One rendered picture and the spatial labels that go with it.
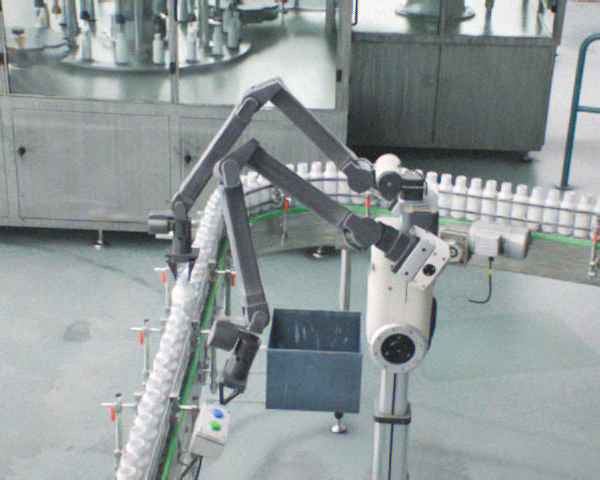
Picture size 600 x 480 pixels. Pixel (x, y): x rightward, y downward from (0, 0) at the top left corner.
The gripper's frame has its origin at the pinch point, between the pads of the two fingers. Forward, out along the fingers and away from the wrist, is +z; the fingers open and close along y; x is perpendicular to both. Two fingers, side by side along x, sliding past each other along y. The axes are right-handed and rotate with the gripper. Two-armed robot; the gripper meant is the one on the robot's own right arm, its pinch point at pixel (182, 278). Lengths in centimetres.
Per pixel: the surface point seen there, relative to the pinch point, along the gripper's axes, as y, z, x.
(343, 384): -51, 39, -9
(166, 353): -0.5, 6.1, 37.3
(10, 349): 107, 122, -179
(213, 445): -17, 15, 69
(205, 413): -14, 11, 61
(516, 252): -116, 27, -96
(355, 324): -54, 33, -39
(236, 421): -6, 123, -121
